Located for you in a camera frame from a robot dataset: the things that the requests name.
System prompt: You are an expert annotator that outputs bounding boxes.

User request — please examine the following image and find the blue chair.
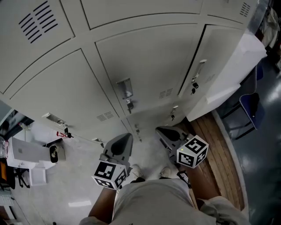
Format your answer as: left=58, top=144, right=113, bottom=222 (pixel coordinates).
left=220, top=65, right=266, bottom=141

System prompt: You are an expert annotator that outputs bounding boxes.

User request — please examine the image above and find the large white foam panel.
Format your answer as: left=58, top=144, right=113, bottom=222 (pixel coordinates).
left=186, top=29, right=268, bottom=122

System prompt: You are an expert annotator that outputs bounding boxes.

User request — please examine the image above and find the black wrist strap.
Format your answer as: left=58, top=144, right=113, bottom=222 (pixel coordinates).
left=177, top=171, right=192, bottom=189

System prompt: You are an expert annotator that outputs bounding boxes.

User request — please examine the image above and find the dark framed window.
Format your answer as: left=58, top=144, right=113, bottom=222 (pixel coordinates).
left=0, top=100, right=35, bottom=136

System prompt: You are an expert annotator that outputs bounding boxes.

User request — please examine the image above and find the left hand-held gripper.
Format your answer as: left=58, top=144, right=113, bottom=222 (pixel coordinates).
left=91, top=132, right=134, bottom=190

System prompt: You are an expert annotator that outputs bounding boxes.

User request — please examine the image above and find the clothes rack with coats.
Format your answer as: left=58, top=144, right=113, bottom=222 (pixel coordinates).
left=254, top=6, right=281, bottom=50

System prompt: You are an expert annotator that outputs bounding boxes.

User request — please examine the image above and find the beige waste bin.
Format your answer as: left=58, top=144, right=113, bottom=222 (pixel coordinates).
left=49, top=144, right=66, bottom=164

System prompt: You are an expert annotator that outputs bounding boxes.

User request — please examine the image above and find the black office chair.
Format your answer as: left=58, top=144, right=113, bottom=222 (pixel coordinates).
left=0, top=158, right=31, bottom=190

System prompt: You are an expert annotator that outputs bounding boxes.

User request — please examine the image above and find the person's left shoe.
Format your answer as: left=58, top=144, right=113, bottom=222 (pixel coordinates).
left=131, top=164, right=145, bottom=179

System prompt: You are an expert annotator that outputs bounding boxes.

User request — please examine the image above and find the clear water bottle red label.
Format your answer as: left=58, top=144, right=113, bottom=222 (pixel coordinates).
left=0, top=135, right=9, bottom=159

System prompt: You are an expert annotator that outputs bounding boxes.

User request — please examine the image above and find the white water dispenser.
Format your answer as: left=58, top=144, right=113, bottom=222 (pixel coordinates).
left=6, top=136, right=55, bottom=169

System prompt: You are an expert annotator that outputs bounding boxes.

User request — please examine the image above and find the white open box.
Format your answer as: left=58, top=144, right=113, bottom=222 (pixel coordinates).
left=29, top=167, right=48, bottom=187

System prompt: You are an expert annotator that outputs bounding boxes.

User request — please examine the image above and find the grey metal locker cabinet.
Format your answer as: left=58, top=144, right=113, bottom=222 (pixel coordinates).
left=0, top=0, right=270, bottom=150

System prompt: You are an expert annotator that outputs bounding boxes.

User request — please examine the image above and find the person's torso in light shirt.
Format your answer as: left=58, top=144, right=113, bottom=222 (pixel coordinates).
left=79, top=178, right=251, bottom=225

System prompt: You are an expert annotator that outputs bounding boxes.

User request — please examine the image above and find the wooden platform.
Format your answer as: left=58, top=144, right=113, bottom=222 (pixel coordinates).
left=175, top=111, right=246, bottom=210

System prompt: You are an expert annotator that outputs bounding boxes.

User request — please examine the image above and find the person's right forearm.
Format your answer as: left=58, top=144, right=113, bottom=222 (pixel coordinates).
left=182, top=168, right=220, bottom=202

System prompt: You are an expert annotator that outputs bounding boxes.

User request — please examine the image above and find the person's left forearm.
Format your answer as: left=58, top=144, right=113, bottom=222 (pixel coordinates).
left=87, top=186, right=117, bottom=218

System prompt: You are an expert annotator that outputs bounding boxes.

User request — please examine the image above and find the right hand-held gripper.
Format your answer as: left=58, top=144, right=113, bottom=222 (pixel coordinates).
left=155, top=125, right=209, bottom=170

